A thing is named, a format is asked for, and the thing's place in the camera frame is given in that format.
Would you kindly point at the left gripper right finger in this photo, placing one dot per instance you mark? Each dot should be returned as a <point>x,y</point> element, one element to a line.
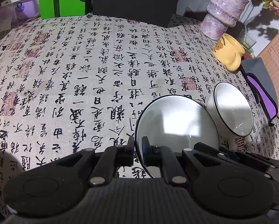
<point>171,166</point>

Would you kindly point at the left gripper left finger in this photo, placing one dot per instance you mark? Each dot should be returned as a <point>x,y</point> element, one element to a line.
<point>110,160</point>

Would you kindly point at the white bowl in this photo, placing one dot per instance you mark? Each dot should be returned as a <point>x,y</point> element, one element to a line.
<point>176,122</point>
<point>230,111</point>

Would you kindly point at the grey purple pouch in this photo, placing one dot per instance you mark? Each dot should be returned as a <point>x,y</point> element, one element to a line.
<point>259,81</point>

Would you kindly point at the yellow mug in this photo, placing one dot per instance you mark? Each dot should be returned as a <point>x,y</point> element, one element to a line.
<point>229,51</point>

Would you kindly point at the glass cup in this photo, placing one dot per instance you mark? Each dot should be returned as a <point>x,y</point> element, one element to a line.
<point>247,41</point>

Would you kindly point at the black paper bag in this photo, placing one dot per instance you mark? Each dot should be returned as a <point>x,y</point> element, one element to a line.
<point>156,12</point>

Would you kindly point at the purple ceramic vase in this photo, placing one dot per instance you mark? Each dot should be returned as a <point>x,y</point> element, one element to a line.
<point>221,14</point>

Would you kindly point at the purple tissue pack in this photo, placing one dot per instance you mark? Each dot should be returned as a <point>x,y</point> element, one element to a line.
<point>18,11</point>

